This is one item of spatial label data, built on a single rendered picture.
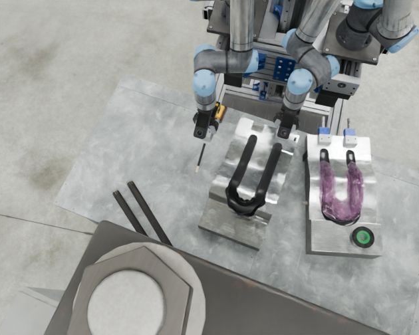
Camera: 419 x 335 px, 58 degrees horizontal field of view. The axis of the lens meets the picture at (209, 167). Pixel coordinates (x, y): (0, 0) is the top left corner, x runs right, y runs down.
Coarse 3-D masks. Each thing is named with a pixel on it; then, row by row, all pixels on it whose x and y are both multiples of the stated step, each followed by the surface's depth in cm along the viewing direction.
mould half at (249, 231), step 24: (240, 120) 162; (240, 144) 159; (264, 144) 158; (288, 144) 158; (264, 168) 155; (216, 192) 147; (240, 192) 147; (216, 216) 151; (240, 216) 151; (264, 216) 148; (240, 240) 148
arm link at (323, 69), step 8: (304, 56) 129; (312, 56) 128; (320, 56) 128; (328, 56) 128; (304, 64) 130; (312, 64) 127; (320, 64) 126; (328, 64) 126; (336, 64) 127; (312, 72) 125; (320, 72) 126; (328, 72) 126; (336, 72) 128; (320, 80) 126
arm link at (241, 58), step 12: (240, 0) 114; (252, 0) 116; (240, 12) 117; (252, 12) 118; (240, 24) 119; (252, 24) 121; (240, 36) 121; (252, 36) 123; (240, 48) 124; (252, 48) 126; (228, 60) 127; (240, 60) 126; (252, 60) 126; (228, 72) 130; (240, 72) 131
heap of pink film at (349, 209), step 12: (324, 168) 152; (348, 168) 154; (324, 180) 148; (336, 180) 150; (348, 180) 150; (360, 180) 148; (324, 192) 148; (336, 192) 149; (348, 192) 148; (360, 192) 148; (324, 204) 148; (336, 204) 148; (348, 204) 147; (360, 204) 148; (336, 216) 146; (348, 216) 145
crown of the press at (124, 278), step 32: (96, 256) 34; (128, 256) 30; (160, 256) 33; (192, 256) 34; (96, 288) 28; (128, 288) 28; (160, 288) 29; (192, 288) 31; (224, 288) 33; (256, 288) 33; (64, 320) 32; (96, 320) 28; (128, 320) 28; (160, 320) 28; (192, 320) 31; (224, 320) 32; (256, 320) 32; (288, 320) 32; (320, 320) 32; (352, 320) 32
